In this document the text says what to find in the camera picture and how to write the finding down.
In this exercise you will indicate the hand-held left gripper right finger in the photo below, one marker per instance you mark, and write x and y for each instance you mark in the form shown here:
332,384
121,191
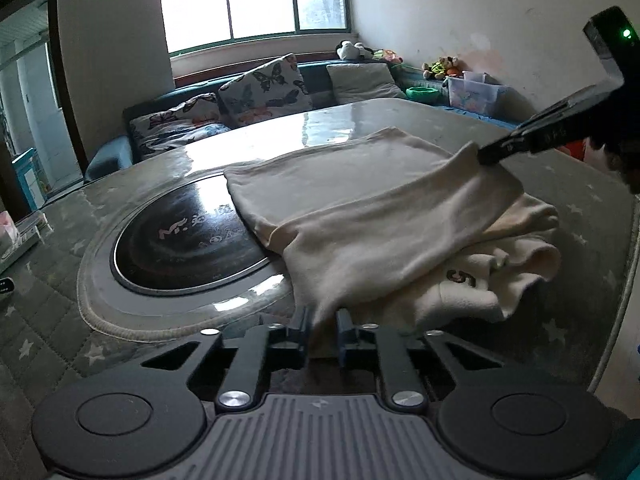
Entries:
343,334

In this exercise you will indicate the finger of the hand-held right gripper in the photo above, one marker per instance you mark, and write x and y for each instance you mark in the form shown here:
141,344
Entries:
520,146
565,107

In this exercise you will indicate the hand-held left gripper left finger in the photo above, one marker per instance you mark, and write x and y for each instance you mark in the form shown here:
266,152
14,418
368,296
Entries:
302,331

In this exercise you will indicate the cream garment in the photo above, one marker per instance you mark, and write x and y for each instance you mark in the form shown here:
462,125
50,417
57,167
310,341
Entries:
375,220

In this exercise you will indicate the clear plastic storage box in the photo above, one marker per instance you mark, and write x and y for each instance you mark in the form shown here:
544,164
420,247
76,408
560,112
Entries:
475,95

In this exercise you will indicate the green yellow plush toy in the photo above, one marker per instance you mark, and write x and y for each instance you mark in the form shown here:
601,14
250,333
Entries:
442,67

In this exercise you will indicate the green bowl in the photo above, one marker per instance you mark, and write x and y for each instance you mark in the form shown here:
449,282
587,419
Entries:
422,93

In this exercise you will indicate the round black induction cooktop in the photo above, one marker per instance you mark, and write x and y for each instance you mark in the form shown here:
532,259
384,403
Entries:
175,250

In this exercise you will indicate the pink green plush toy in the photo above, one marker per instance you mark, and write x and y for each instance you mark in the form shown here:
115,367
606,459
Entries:
387,56

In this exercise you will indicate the grey cushion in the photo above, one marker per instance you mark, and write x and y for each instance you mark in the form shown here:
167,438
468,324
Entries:
365,82

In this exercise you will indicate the panda plush toy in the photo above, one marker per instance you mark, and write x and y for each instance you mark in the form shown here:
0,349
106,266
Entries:
352,51

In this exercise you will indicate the wide butterfly print cushion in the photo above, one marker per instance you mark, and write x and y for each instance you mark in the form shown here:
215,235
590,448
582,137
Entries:
175,127

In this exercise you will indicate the square butterfly print cushion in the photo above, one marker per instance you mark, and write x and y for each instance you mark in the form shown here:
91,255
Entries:
265,90

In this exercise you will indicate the dark teal sofa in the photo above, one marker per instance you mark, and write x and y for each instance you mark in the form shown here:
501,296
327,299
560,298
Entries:
107,157

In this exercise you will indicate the white remote control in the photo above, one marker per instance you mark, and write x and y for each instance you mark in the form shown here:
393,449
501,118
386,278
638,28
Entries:
30,240

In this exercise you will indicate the pink tissue pack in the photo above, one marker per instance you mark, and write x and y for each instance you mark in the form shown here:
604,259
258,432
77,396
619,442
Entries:
7,232

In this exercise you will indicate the light blue bathroom cabinet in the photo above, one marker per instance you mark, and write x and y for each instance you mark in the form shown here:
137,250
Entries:
26,180

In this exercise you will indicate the dark wooden door frame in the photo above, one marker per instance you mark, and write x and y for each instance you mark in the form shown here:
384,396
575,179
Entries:
62,85

